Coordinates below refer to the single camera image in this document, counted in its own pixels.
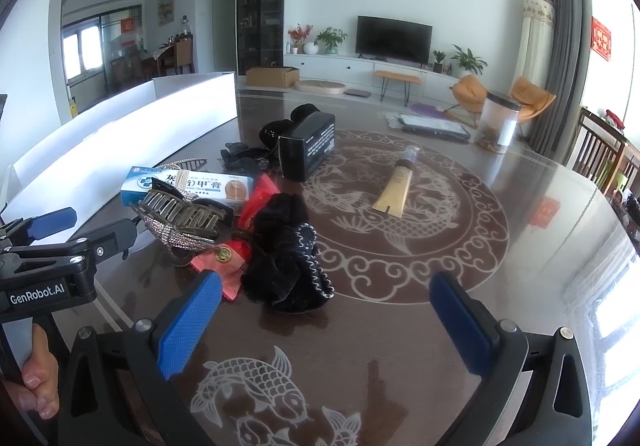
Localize person's left hand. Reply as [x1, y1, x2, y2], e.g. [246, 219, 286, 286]
[0, 325, 62, 419]

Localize black television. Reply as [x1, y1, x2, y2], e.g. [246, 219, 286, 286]
[356, 16, 433, 64]

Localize brown cardboard box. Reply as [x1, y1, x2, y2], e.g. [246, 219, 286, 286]
[245, 66, 300, 88]

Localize black flower hair clip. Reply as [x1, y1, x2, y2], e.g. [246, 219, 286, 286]
[221, 141, 273, 173]

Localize gold cosmetic tube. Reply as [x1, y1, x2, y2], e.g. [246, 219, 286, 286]
[372, 145, 422, 218]

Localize blue white medicine box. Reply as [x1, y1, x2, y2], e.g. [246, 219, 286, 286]
[120, 166, 256, 208]

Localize pearl hair claw clip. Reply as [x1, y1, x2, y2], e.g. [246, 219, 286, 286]
[159, 156, 209, 177]

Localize dark fish-pattern desktop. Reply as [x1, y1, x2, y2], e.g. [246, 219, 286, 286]
[50, 89, 640, 446]

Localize green potted plant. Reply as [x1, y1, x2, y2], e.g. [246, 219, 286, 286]
[316, 26, 347, 55]

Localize dark glass display cabinet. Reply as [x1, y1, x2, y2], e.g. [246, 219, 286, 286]
[235, 0, 288, 76]

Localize glossy black hair clip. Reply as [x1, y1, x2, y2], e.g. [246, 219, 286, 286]
[260, 119, 296, 152]

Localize flat dark plastic bag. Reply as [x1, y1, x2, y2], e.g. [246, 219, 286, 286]
[385, 112, 473, 143]

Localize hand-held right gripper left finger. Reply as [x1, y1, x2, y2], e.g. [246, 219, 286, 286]
[56, 270, 223, 446]

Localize large leafy potted plant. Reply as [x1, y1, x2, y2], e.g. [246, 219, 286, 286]
[450, 45, 488, 76]

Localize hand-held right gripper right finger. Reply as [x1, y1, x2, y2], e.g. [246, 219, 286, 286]
[428, 271, 593, 446]

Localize silver rhinestone hair clip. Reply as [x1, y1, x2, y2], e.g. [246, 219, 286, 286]
[135, 191, 221, 252]

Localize bronze metal hair claw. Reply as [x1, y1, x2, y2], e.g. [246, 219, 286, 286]
[130, 179, 235, 239]

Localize orange lounge chair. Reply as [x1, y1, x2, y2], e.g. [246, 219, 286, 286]
[510, 77, 557, 124]
[445, 75, 487, 119]

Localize black velvet hair accessory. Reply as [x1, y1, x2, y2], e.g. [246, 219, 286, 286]
[291, 103, 321, 124]

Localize red window decoration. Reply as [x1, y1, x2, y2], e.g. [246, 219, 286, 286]
[591, 17, 613, 61]

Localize black bead-trimmed scrunchie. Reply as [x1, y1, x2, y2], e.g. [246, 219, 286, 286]
[241, 193, 335, 313]

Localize black printed carton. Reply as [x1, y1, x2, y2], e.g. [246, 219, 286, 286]
[278, 112, 336, 182]

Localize red flowers in vase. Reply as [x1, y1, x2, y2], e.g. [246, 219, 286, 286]
[287, 24, 319, 55]

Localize white television cabinet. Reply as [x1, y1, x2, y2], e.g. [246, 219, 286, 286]
[284, 54, 481, 100]

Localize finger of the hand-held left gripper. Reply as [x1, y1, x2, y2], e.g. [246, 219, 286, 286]
[0, 207, 78, 247]
[10, 219, 140, 267]

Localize grey curtain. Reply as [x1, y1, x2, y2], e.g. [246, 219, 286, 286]
[530, 0, 591, 162]

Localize wooden dining chair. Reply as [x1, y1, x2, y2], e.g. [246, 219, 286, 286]
[174, 40, 195, 75]

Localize cream covered floor unit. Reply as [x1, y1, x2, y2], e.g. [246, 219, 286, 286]
[512, 0, 556, 92]

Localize orange bench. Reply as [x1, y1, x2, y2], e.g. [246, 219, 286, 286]
[374, 70, 422, 103]

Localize red charm pouch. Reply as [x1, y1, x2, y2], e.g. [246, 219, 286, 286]
[190, 173, 280, 301]

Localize round beige floor mat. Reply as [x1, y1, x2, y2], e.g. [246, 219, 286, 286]
[294, 80, 346, 95]

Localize clear plastic jar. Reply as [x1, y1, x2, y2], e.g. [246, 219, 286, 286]
[475, 90, 522, 154]

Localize red paper square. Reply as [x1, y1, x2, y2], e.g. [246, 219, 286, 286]
[529, 199, 558, 229]

